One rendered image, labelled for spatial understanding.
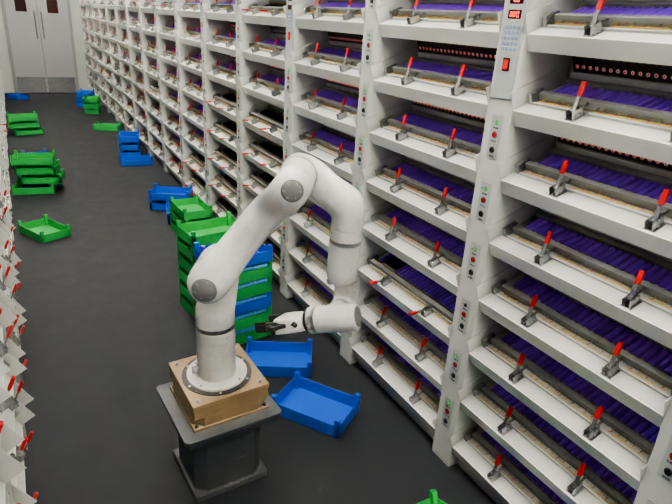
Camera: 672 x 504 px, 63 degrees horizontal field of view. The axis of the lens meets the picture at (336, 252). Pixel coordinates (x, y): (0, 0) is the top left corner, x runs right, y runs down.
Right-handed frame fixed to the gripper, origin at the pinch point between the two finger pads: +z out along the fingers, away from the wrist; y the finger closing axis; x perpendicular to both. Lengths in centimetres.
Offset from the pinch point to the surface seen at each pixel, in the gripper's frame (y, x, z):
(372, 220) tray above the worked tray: 66, 24, -20
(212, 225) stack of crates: 97, 31, 77
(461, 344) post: 27, -19, -56
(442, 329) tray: 34, -15, -49
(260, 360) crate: 62, -32, 42
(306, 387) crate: 51, -41, 16
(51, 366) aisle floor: 19, -16, 119
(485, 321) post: 26, -11, -65
